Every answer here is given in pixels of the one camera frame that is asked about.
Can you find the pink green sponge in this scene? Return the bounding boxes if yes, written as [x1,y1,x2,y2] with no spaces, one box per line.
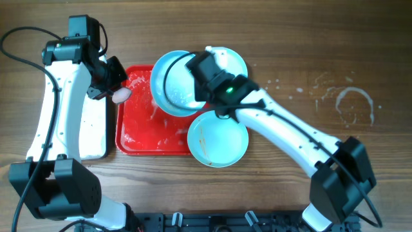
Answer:
[111,87,132,104]

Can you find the red plastic tray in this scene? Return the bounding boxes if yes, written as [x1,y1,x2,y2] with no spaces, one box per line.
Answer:
[115,65,201,156]

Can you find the white plate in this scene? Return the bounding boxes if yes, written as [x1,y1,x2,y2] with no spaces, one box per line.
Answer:
[205,46,248,77]
[150,50,205,117]
[187,111,249,168]

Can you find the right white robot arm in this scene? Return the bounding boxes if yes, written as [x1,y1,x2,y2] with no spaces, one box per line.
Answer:
[194,71,382,231]

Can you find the black soapy water tray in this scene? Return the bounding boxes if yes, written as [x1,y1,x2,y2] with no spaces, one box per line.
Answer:
[79,95,115,160]

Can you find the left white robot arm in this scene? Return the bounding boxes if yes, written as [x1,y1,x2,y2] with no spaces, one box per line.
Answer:
[9,37,138,231]

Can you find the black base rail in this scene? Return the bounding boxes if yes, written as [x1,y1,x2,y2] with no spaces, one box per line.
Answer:
[128,209,361,232]

